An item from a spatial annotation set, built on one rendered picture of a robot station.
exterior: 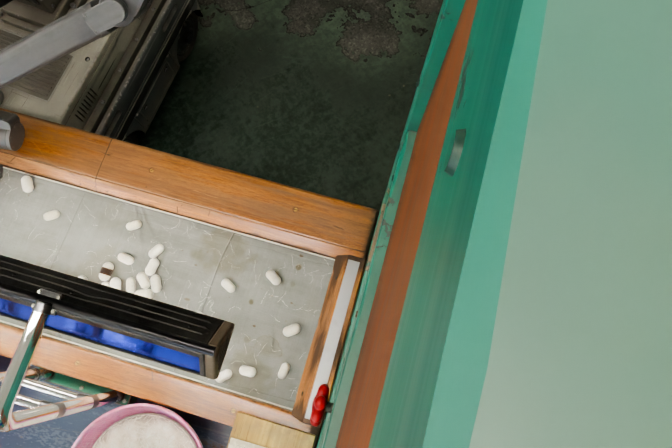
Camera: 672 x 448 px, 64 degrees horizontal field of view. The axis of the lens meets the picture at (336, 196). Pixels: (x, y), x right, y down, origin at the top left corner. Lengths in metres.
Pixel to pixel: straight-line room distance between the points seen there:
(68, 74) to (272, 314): 0.95
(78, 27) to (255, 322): 0.62
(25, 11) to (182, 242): 0.91
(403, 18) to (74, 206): 1.43
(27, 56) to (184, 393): 0.67
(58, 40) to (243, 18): 1.25
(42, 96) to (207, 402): 1.00
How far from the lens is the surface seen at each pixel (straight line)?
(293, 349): 1.11
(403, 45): 2.15
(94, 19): 1.00
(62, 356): 1.20
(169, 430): 1.17
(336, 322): 0.98
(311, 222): 1.10
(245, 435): 1.09
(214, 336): 0.77
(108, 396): 1.14
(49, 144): 1.30
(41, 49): 1.09
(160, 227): 1.19
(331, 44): 2.14
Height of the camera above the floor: 1.84
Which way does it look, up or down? 75 degrees down
